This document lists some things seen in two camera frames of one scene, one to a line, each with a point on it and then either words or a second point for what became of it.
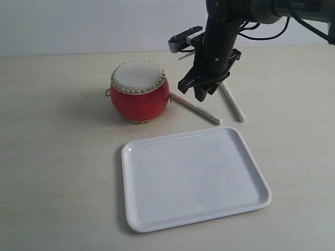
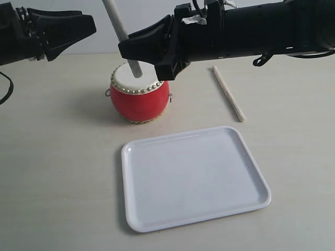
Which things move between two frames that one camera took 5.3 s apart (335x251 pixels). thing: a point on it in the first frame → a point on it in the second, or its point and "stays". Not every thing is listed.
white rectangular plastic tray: [177, 179] stays
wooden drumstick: [241, 116] stays
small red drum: [139, 90] stays
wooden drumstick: [196, 107] → [121, 32]
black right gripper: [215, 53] → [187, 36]
